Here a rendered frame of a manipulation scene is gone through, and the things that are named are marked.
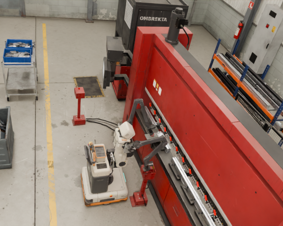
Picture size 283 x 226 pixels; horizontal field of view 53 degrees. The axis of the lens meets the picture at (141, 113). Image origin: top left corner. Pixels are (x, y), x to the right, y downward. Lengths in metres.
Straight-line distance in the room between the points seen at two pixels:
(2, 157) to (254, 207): 3.72
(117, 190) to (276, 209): 2.51
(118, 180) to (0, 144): 1.88
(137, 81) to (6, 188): 2.64
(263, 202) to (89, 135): 3.74
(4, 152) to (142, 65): 2.54
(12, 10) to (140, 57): 6.76
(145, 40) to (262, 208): 2.75
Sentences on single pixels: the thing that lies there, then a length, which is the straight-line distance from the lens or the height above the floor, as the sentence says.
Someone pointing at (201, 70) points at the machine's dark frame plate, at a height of 2.30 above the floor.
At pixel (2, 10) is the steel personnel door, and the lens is 10.61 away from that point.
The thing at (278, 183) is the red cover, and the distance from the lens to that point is 2.66.
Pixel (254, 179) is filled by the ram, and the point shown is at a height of 2.04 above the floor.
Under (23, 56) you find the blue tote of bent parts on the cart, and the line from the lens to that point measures 6.19.
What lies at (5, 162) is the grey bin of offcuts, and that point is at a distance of 5.11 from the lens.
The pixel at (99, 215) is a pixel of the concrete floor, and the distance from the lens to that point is 4.63.
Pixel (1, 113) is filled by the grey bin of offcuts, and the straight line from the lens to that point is 5.41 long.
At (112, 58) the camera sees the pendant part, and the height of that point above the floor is 1.81.
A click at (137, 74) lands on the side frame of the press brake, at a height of 1.60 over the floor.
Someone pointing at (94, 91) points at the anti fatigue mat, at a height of 0.01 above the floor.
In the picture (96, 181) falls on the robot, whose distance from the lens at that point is 4.24.
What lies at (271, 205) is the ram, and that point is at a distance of 2.82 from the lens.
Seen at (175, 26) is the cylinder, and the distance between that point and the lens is 4.05.
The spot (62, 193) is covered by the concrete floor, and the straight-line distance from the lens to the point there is 4.85.
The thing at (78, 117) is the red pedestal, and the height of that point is 0.14.
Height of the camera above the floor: 3.96
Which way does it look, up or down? 38 degrees down
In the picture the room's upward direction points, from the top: 12 degrees clockwise
